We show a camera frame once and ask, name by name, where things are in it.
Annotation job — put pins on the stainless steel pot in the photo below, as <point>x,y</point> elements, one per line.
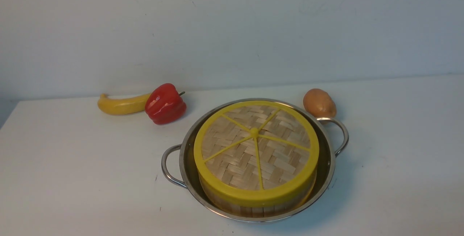
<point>178,165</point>

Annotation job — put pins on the bamboo steamer basket yellow rim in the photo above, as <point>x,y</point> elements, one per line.
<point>261,212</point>

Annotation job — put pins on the woven bamboo steamer lid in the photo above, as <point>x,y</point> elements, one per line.
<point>256,154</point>

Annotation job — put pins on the yellow banana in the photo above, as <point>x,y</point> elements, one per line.
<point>123,106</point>

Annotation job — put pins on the red bell pepper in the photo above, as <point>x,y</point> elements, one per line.
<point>165,104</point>

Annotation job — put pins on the brown potato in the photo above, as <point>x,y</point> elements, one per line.
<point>319,103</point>

